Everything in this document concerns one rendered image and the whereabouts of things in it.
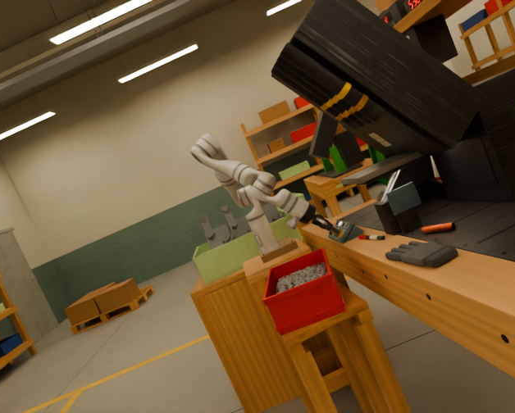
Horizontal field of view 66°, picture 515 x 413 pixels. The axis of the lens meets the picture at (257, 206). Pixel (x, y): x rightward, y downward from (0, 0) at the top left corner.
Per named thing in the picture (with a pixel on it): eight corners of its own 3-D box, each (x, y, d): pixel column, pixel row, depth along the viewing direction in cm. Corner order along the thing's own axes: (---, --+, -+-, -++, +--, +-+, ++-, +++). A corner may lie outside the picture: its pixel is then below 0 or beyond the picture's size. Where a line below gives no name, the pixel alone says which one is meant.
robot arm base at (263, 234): (264, 254, 190) (249, 222, 188) (260, 251, 199) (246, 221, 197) (281, 246, 191) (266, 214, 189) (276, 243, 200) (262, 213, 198)
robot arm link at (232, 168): (231, 179, 141) (246, 161, 143) (184, 148, 154) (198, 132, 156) (240, 191, 149) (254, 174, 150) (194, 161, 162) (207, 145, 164)
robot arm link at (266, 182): (274, 175, 136) (245, 158, 143) (261, 197, 137) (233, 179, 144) (282, 181, 142) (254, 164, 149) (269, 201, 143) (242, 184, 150)
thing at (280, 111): (424, 165, 781) (380, 56, 762) (284, 226, 797) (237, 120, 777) (414, 165, 835) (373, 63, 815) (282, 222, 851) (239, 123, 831)
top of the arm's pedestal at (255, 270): (249, 284, 179) (245, 276, 178) (244, 269, 210) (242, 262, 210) (313, 255, 181) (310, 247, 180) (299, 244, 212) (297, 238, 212)
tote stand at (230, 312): (246, 417, 226) (189, 293, 220) (251, 369, 278) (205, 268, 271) (358, 373, 222) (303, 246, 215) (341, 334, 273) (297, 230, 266)
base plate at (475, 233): (517, 270, 79) (514, 260, 79) (338, 224, 188) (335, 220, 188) (687, 184, 83) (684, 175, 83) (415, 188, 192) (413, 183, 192)
